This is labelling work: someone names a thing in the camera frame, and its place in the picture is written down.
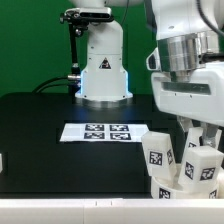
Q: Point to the white marker sheet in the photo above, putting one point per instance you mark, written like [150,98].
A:
[93,132]

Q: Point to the black camera on stand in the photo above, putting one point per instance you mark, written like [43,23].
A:
[78,20]

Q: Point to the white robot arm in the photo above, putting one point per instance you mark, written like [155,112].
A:
[171,48]

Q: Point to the white left wall block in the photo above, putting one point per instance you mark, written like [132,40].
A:
[1,163]

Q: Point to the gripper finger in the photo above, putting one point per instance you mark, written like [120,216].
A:
[209,134]
[185,124]

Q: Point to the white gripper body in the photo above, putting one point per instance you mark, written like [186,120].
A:
[202,98]

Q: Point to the white front wall bar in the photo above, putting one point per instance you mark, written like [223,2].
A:
[111,211]

